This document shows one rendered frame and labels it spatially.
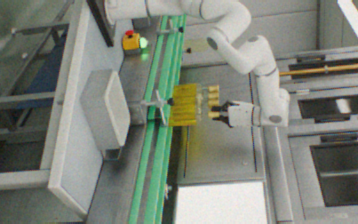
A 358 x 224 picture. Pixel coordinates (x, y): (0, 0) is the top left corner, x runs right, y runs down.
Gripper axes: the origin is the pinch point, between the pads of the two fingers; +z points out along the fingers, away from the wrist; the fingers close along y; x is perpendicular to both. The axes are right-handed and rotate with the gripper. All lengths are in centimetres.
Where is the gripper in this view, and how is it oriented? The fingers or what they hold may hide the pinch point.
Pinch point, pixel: (217, 113)
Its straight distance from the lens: 175.1
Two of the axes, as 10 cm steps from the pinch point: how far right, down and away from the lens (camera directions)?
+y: -1.6, -8.0, -5.8
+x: -3.2, 5.9, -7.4
